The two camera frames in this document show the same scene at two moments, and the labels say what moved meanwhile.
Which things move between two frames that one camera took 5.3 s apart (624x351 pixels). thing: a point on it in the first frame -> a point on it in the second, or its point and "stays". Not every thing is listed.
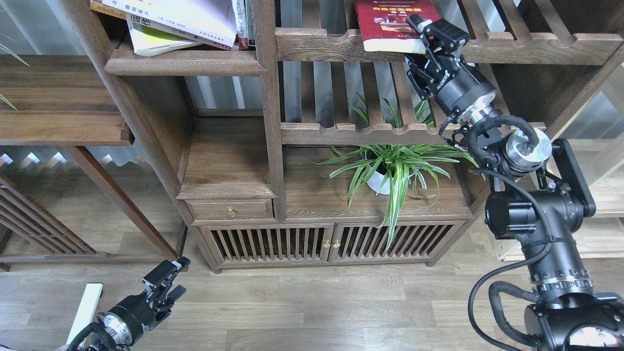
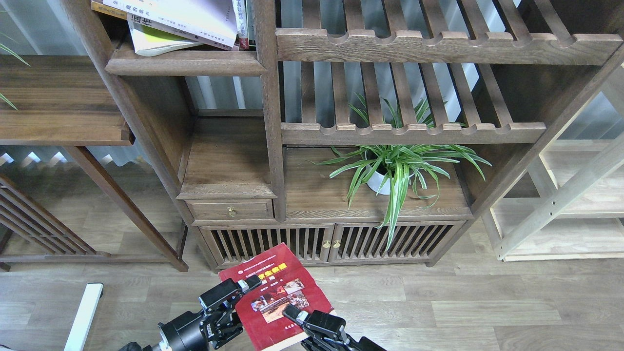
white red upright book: [239, 11] stays
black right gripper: [455, 87] -> [317, 321]
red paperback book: [384, 27] -> [284, 281]
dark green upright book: [250, 23] stays
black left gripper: [145, 310] -> [192, 331]
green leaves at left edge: [16, 55] stays
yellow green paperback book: [146, 41] stays
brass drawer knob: [230, 211] stays
